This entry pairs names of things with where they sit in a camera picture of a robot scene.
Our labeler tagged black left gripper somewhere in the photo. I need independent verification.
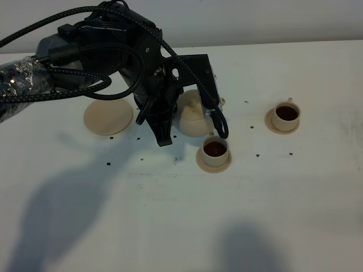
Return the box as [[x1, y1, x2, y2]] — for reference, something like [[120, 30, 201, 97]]
[[119, 28, 179, 147]]

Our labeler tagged beige teapot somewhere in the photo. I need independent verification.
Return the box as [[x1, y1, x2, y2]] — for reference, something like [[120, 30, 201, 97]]
[[174, 90, 214, 138]]

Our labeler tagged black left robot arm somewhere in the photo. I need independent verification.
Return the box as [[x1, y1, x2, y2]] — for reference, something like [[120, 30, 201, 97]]
[[1, 1, 180, 146]]

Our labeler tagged beige teapot saucer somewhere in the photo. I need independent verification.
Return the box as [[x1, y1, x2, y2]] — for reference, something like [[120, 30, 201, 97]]
[[83, 99, 133, 135]]

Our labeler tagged near beige cup saucer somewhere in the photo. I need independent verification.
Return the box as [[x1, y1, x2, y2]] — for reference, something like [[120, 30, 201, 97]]
[[196, 147, 232, 173]]

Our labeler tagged beige cup saucer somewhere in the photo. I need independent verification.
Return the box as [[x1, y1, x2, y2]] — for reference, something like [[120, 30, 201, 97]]
[[264, 109, 300, 135], [196, 147, 232, 173]]

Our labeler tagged near beige teacup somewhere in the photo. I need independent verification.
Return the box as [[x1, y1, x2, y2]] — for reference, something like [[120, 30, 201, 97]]
[[201, 135, 229, 167]]

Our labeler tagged beige teacup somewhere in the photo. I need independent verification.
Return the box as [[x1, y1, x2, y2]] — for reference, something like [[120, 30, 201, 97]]
[[201, 135, 229, 167], [274, 97, 301, 121]]

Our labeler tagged far beige cup saucer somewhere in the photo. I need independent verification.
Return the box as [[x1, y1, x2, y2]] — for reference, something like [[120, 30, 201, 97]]
[[264, 109, 300, 135]]

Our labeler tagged far beige teacup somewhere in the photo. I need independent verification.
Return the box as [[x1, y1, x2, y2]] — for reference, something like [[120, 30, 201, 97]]
[[274, 97, 301, 121]]

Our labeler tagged braided black cable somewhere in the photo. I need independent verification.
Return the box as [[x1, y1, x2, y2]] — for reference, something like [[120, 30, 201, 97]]
[[0, 0, 222, 127]]

